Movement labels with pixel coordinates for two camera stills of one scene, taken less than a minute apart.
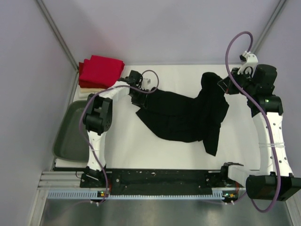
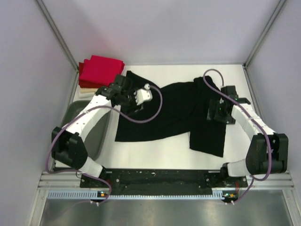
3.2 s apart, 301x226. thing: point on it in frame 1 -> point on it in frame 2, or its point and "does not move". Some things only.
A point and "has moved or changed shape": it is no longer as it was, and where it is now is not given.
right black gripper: (227, 83) -> (214, 105)
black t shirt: (188, 119) has moved or changed shape
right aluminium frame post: (269, 26) does not move
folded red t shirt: (99, 72) does not move
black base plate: (157, 181) does not move
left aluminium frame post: (58, 34) does not move
